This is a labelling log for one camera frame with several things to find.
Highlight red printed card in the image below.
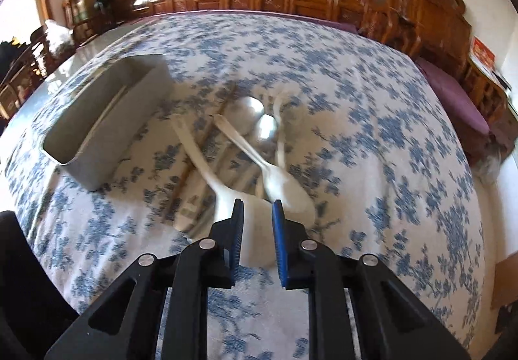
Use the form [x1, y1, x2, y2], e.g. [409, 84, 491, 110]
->
[470, 35, 497, 63]

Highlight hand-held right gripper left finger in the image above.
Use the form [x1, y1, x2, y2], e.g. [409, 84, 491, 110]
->
[44, 199, 246, 360]

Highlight wooden forks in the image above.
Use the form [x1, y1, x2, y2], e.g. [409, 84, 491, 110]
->
[172, 116, 278, 265]

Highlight blue floral tablecloth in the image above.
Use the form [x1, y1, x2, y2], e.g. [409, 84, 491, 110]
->
[0, 12, 486, 360]

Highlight grey fluffy object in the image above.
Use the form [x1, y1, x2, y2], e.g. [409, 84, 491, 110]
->
[473, 140, 511, 183]

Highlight dark wooden chair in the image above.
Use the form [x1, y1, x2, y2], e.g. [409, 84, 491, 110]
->
[0, 31, 50, 122]

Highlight grey rectangular container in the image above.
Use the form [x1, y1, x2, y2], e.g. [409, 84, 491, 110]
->
[41, 54, 174, 191]

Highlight metal spoon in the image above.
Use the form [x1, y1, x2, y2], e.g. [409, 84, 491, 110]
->
[245, 113, 282, 199]
[178, 96, 265, 229]

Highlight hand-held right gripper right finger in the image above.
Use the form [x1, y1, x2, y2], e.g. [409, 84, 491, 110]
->
[272, 199, 472, 360]

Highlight wooden spoons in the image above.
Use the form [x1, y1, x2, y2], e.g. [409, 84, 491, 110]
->
[214, 115, 317, 225]

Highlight dark glass cabinet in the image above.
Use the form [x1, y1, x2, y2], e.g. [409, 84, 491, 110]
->
[62, 0, 122, 34]

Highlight wooden chopstick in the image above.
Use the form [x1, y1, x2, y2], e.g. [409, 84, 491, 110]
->
[160, 85, 237, 225]

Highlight white plastic bag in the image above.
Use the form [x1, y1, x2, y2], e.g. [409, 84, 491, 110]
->
[44, 19, 76, 58]

